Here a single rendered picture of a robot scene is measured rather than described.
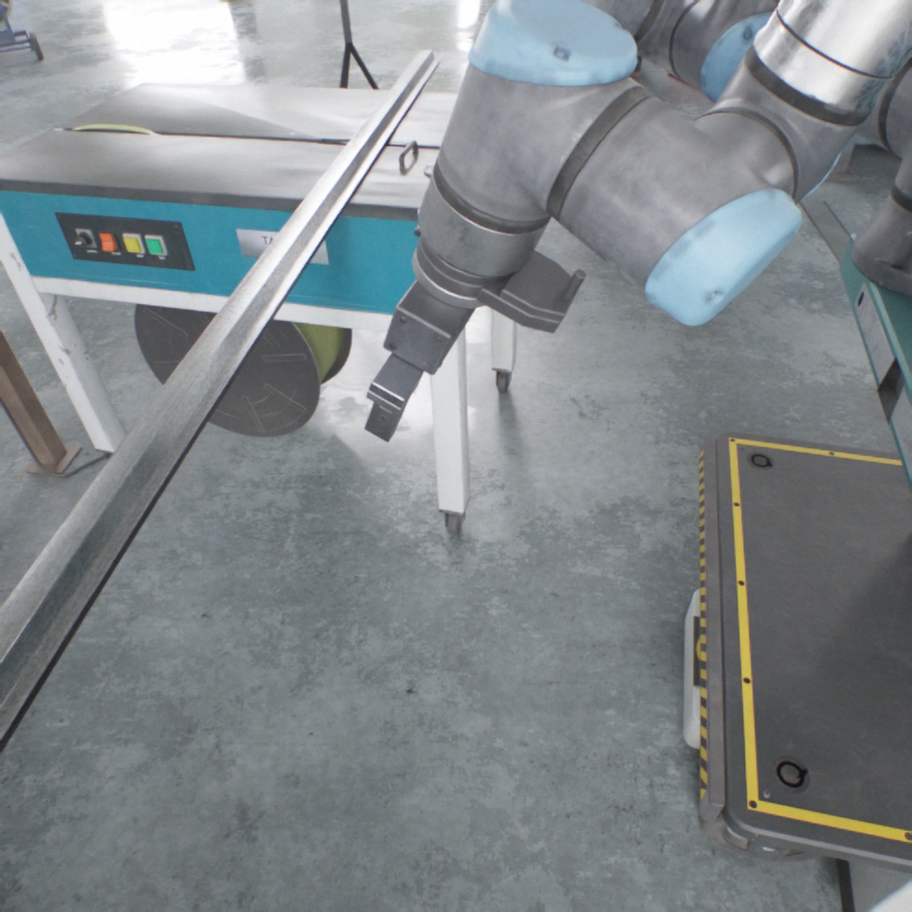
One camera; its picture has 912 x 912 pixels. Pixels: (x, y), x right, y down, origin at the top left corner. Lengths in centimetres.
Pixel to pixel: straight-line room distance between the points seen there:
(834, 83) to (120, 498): 59
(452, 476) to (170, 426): 79
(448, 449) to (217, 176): 62
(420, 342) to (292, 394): 109
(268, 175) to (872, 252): 89
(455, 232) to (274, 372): 114
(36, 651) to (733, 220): 52
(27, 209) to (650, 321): 163
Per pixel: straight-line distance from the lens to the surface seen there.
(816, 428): 196
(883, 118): 105
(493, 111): 45
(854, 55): 51
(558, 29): 45
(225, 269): 128
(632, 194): 42
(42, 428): 192
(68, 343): 165
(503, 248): 50
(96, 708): 147
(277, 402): 165
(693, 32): 85
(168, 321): 167
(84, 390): 170
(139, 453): 65
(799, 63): 52
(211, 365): 74
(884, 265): 101
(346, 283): 118
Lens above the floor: 116
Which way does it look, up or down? 43 degrees down
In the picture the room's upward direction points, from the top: 2 degrees counter-clockwise
